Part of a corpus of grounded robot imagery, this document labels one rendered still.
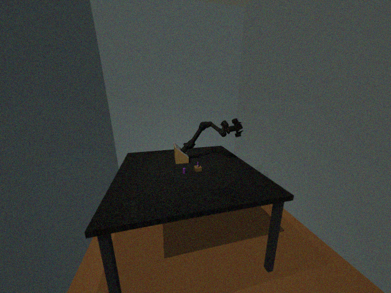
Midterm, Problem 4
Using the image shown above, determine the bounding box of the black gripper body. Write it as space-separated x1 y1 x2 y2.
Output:
231 118 241 137

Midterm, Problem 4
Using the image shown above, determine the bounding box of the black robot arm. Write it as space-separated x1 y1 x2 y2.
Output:
181 120 243 153

